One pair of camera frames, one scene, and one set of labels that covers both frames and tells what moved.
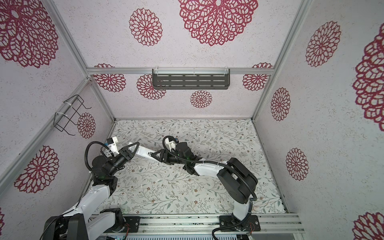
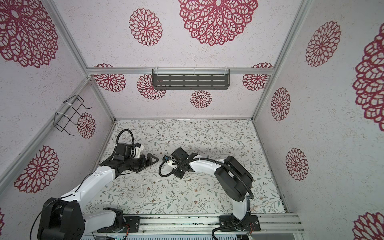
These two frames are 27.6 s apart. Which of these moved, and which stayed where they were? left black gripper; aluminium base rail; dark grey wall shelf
Moved: left black gripper
Stayed: aluminium base rail; dark grey wall shelf
